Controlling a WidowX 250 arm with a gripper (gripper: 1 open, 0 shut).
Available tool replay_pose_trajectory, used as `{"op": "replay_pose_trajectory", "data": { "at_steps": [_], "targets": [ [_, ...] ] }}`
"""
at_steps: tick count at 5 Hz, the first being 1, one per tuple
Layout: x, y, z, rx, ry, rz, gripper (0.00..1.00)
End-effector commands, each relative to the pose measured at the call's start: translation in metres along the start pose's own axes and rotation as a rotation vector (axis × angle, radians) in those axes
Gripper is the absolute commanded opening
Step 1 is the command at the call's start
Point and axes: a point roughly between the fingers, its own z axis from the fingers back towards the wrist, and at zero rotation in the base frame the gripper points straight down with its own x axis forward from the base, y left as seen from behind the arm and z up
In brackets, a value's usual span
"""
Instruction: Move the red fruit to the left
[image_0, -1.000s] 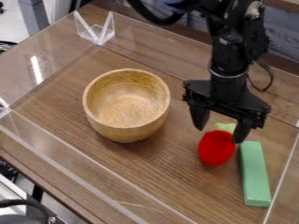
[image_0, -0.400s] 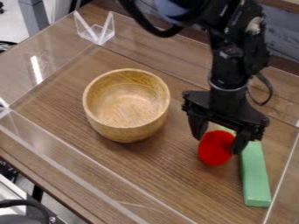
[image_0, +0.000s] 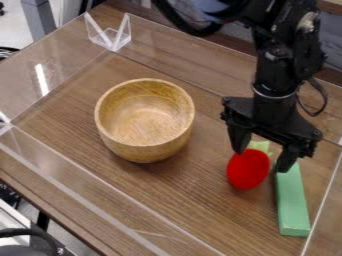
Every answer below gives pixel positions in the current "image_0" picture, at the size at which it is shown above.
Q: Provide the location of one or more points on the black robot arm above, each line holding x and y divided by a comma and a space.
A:
284, 28

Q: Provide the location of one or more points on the green rectangular block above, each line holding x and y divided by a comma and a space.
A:
291, 205

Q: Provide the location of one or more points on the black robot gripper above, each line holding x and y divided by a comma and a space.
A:
275, 120

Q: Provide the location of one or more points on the red plush strawberry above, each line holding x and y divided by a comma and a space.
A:
247, 168

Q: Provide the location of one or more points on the light wooden bowl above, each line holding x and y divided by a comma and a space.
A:
144, 119

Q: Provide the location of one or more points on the clear acrylic enclosure walls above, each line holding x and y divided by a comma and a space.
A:
165, 208

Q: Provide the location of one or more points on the clear acrylic corner bracket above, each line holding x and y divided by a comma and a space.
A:
109, 38

